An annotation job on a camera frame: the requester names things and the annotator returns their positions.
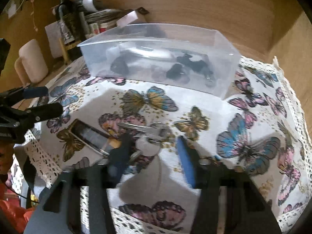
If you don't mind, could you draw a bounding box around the butterfly print lace cloth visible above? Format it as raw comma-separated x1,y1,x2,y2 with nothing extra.
12,58,311,233

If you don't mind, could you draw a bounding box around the white paper note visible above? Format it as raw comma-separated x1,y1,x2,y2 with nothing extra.
45,22,62,58

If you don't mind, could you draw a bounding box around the black gold lighter tube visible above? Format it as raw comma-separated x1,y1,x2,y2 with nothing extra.
68,119,121,157

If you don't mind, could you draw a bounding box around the stack of books and papers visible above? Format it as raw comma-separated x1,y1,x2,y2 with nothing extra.
74,0,127,35

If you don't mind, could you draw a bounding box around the cream ceramic mug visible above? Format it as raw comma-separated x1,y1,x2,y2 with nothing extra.
14,39,49,86

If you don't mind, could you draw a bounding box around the black usb-c dongle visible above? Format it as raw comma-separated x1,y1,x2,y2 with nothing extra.
166,53,216,88

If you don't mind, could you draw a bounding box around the small pink white box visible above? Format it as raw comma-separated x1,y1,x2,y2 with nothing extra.
116,11,146,27

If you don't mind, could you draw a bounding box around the dark wine bottle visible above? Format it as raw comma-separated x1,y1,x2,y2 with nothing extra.
55,0,84,61

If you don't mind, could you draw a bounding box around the silver keys bunch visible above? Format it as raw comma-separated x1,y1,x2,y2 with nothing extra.
118,122,171,162

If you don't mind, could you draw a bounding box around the white handheld magnifier device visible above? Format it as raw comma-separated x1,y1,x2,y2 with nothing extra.
120,45,178,62

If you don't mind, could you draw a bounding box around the clear plastic storage box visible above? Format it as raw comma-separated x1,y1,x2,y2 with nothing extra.
78,23,241,99

